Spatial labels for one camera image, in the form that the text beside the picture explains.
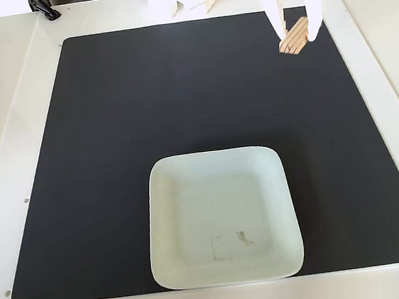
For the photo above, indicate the grooved wooden block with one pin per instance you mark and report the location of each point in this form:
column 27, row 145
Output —
column 294, row 39

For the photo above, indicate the white square plate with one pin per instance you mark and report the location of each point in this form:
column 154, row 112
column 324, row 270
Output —
column 191, row 211

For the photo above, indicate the black rubber mat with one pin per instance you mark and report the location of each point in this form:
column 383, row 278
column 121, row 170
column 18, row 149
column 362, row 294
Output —
column 113, row 148

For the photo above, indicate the black table clamp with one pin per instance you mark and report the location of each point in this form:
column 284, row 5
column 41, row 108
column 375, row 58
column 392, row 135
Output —
column 43, row 8

